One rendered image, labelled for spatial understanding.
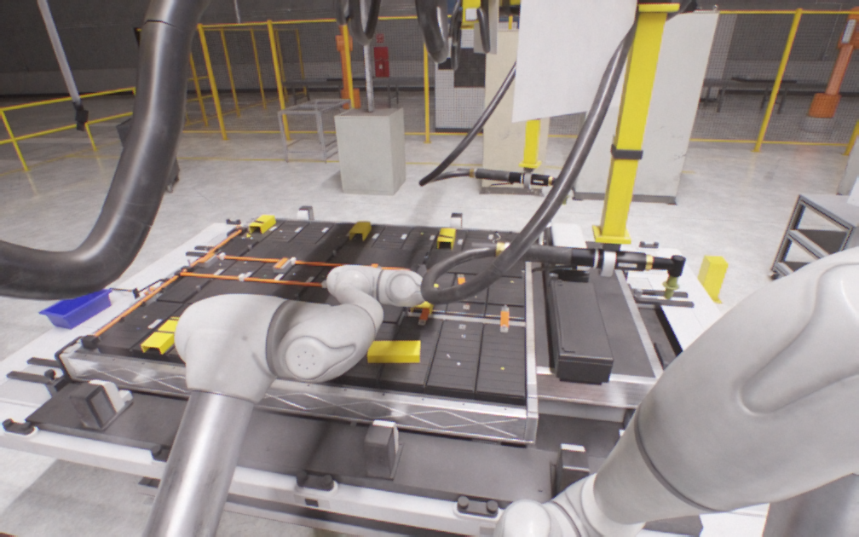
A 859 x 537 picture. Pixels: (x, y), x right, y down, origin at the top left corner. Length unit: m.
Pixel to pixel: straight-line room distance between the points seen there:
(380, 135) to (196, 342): 5.14
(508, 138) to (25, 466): 5.21
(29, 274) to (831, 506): 0.63
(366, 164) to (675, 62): 3.76
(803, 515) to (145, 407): 1.61
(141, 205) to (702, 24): 5.74
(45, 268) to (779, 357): 0.44
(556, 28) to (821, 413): 0.62
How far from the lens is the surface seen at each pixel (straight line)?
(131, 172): 0.38
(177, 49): 0.41
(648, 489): 0.42
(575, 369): 1.33
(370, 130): 5.82
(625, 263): 1.13
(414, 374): 1.34
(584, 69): 0.85
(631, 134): 1.03
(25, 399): 2.07
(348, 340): 0.72
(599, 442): 1.55
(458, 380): 1.32
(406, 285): 1.20
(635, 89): 1.02
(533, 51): 0.73
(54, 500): 2.92
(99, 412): 1.67
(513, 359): 1.41
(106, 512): 2.72
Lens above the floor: 1.90
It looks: 28 degrees down
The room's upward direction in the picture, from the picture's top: 1 degrees counter-clockwise
